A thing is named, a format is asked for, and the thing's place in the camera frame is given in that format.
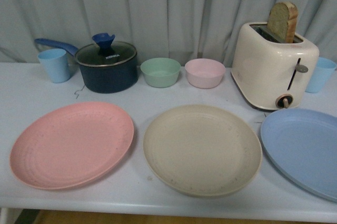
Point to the blue plate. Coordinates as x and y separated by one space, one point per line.
301 144

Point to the right light blue cup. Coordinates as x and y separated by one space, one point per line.
322 73

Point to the pink bowl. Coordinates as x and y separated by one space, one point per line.
204 73

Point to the light blue cup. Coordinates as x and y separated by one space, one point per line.
322 73
55 64

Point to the glass pot lid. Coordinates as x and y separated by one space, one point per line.
105 51

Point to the bread slice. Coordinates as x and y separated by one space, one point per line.
283 20

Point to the beige plate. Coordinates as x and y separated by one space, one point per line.
202 151

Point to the dark blue saucepan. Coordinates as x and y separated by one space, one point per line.
105 80

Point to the green bowl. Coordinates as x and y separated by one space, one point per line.
160 72

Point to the cream toaster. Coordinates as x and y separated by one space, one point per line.
269 74

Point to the pink plate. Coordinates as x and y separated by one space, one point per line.
72 146

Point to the left light blue cup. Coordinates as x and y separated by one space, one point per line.
55 64

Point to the grey curtain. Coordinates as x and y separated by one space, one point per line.
179 29

